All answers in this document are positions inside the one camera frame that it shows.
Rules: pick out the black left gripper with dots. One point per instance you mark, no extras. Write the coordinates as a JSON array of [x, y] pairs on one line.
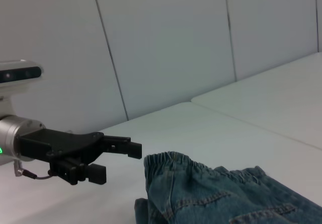
[[60, 146]]

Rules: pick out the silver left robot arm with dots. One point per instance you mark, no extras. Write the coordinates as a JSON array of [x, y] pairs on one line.
[[10, 138]]

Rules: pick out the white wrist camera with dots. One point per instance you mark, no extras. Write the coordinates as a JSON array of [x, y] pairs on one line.
[[17, 73]]

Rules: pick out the blue washed denim shorts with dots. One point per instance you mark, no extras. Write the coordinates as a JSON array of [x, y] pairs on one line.
[[213, 196]]

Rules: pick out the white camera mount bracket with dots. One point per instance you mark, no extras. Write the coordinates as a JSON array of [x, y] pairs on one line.
[[6, 100]]

